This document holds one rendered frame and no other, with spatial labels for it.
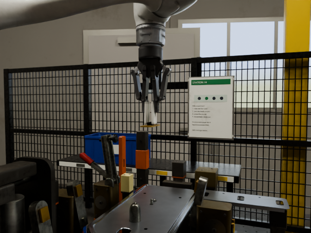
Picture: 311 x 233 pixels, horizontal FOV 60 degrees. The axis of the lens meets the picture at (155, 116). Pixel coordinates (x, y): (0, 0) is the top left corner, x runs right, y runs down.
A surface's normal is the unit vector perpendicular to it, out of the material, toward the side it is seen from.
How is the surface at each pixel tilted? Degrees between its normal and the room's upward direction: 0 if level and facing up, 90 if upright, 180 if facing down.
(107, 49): 90
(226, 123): 90
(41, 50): 90
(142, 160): 90
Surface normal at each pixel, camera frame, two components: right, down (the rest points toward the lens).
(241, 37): -0.08, 0.05
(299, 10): -0.34, 0.04
